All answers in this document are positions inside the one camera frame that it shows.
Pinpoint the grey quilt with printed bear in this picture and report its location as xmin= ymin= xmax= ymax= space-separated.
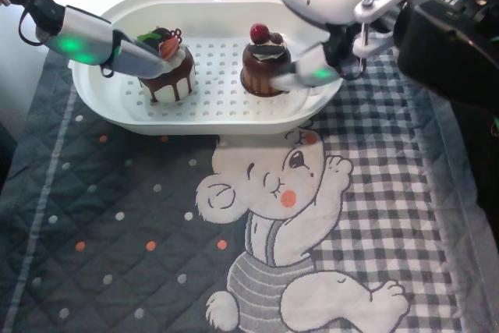
xmin=0 ymin=42 xmax=490 ymax=333

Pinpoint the black backdrop cloth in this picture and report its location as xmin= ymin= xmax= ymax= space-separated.
xmin=450 ymin=101 xmax=499 ymax=213

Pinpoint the chocolate toy cake with cherry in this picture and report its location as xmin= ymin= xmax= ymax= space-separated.
xmin=239 ymin=23 xmax=292 ymax=97

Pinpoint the white perforated oval basin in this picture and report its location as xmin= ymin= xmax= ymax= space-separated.
xmin=69 ymin=0 xmax=346 ymax=137

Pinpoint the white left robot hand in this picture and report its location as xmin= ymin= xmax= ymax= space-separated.
xmin=0 ymin=0 xmax=167 ymax=80

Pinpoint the chocolate toy cake with strawberry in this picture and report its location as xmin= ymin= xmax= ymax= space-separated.
xmin=136 ymin=27 xmax=196 ymax=105

